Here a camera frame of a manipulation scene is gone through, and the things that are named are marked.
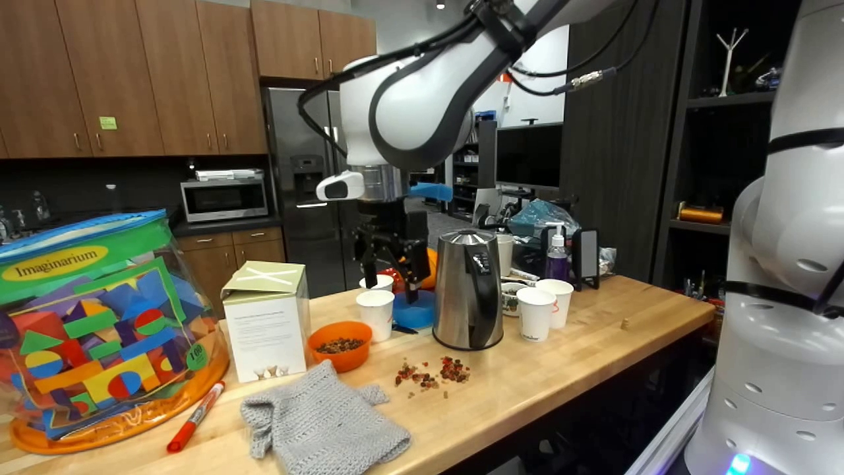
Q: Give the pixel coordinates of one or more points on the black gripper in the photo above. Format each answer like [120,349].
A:
[400,236]

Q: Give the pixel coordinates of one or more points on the stainless steel kettle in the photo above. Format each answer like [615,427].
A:
[467,292]

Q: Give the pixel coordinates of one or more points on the orange bowl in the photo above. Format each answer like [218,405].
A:
[342,344]

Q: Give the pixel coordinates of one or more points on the blue bowl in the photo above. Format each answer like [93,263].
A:
[415,316]

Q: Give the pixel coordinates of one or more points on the white paper cup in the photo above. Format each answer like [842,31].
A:
[562,294]
[537,312]
[376,308]
[384,283]

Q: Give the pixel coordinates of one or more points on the orange pumpkin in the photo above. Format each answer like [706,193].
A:
[429,283]

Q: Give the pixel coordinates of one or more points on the scattered dried food bits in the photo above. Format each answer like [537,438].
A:
[425,376]

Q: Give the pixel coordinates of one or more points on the white green carton box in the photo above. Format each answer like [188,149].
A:
[268,320]

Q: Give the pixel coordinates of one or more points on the blue plastic bag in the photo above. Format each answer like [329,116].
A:
[537,216]

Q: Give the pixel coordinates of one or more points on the purple spray bottle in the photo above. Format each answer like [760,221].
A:
[557,259]

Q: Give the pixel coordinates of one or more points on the black refrigerator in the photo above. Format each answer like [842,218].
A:
[321,236]

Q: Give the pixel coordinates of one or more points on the silver microwave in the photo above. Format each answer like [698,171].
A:
[221,203]

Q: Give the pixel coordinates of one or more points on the grey knitted cloth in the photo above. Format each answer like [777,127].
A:
[321,427]

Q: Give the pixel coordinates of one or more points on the black speaker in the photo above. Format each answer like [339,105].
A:
[587,257]

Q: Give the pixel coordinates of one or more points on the red marker pen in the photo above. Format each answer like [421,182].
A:
[196,418]

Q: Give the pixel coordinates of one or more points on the colourful foam blocks bag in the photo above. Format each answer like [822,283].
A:
[99,319]

